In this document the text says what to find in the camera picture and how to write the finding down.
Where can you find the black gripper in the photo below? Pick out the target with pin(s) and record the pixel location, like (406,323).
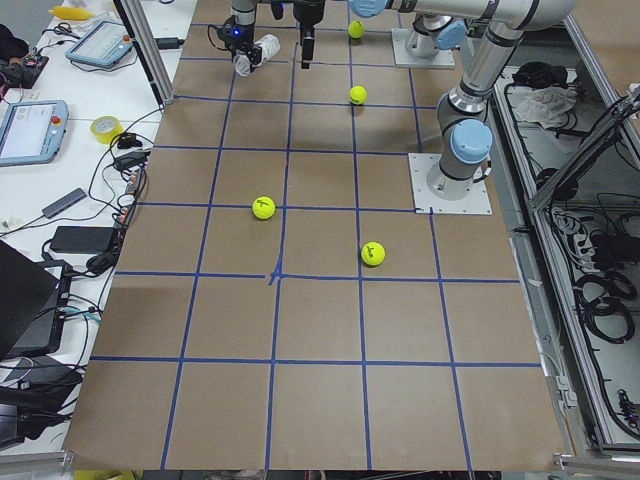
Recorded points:
(305,18)
(243,44)

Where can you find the teach pendant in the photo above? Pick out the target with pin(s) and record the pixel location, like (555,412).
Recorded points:
(32,132)
(104,46)

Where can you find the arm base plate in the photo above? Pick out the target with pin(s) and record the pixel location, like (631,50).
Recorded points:
(435,193)
(415,50)

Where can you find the tennis ball centre front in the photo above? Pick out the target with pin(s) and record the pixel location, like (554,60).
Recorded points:
(358,95)

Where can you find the black usb hub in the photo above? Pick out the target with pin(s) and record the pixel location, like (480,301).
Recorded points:
(130,160)

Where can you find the aluminium frame post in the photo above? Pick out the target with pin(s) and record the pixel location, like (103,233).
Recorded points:
(135,22)

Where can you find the yellow tape roll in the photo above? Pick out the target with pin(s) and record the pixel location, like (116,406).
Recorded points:
(106,128)

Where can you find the white cloth rag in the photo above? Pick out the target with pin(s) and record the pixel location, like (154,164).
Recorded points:
(547,107)

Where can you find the tennis ball near gripper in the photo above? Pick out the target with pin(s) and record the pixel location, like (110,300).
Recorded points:
(263,207)

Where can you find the black power adapter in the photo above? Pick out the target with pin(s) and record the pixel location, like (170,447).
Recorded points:
(82,239)

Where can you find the tennis ball left front corner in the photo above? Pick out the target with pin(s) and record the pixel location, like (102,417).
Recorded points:
(373,253)

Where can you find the tennis ball right front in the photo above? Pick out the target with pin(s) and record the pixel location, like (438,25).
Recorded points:
(356,29)

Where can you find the teach pendant far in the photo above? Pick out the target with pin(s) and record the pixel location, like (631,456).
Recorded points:
(104,46)

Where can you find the clear Wilson tennis ball can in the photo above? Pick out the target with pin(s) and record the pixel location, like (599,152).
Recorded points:
(250,57)

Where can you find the black laptop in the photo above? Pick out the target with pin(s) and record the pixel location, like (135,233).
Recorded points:
(33,296)

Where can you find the grey usb dock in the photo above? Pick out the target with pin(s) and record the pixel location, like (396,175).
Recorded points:
(63,203)

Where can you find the teach pendant near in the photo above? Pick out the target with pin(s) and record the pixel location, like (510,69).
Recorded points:
(32,132)

